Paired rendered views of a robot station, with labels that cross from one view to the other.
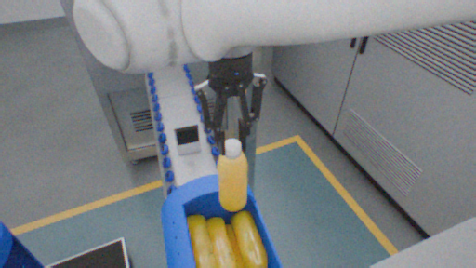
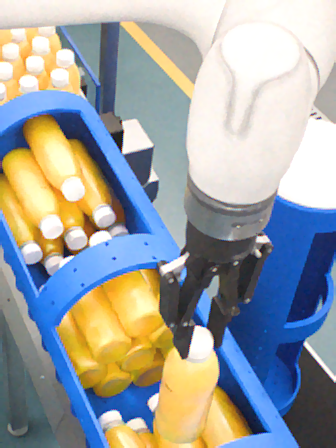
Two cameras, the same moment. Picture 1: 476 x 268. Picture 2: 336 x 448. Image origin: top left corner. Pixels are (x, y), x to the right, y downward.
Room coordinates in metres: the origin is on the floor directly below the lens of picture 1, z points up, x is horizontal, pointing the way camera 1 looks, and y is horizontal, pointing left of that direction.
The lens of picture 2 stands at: (1.08, -0.20, 2.32)
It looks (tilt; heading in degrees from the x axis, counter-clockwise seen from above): 49 degrees down; 170
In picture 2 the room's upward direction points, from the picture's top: 5 degrees clockwise
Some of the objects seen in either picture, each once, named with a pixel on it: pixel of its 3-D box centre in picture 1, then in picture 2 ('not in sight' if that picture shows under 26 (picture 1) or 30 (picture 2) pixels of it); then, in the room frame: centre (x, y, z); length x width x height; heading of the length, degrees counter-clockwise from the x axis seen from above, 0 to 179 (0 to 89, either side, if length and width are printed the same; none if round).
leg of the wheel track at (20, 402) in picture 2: not in sight; (14, 368); (-0.25, -0.23, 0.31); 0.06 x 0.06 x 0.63; 17
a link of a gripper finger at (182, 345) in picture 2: (242, 135); (183, 333); (0.48, -0.01, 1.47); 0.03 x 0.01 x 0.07; 17
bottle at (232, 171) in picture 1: (232, 177); (187, 387); (0.47, 0.01, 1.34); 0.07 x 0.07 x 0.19
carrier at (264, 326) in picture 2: not in sight; (275, 289); (-0.26, 0.44, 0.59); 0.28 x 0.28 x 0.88
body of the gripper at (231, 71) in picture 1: (231, 72); (219, 242); (0.47, 0.01, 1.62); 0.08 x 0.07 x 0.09; 107
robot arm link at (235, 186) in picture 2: not in sight; (251, 102); (0.46, 0.02, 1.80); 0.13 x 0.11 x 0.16; 152
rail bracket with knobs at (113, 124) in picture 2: not in sight; (101, 140); (-0.44, 0.00, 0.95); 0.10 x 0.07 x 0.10; 107
